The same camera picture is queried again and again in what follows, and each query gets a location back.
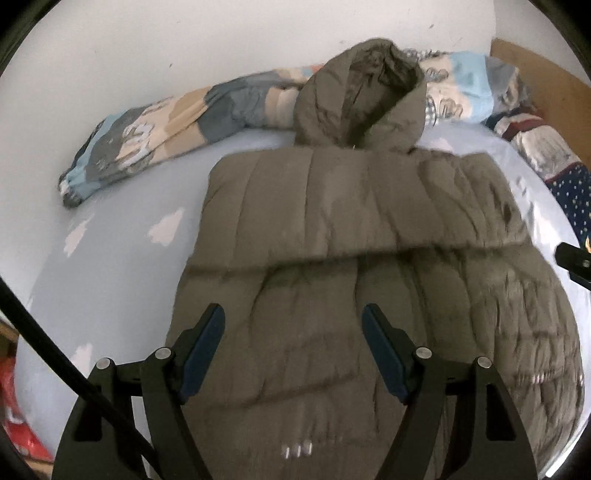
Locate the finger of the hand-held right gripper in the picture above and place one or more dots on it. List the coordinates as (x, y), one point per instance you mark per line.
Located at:
(575, 256)

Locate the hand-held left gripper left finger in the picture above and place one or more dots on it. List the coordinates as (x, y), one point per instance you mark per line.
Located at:
(203, 350)

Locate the patchwork printed blanket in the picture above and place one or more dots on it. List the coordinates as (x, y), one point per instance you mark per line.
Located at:
(152, 124)

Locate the navy dotted patchwork pillow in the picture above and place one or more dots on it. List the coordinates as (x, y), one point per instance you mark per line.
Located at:
(545, 138)

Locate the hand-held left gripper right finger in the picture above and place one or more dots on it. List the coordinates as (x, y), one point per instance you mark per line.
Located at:
(383, 350)

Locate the wooden headboard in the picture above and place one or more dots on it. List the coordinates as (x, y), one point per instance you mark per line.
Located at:
(545, 69)

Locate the light blue cloud bed sheet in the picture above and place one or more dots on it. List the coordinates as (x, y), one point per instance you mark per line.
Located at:
(115, 254)

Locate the red plastic bag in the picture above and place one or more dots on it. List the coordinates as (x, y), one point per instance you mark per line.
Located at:
(18, 429)

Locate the olive hooded puffer jacket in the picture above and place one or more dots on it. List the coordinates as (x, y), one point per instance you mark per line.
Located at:
(323, 207)

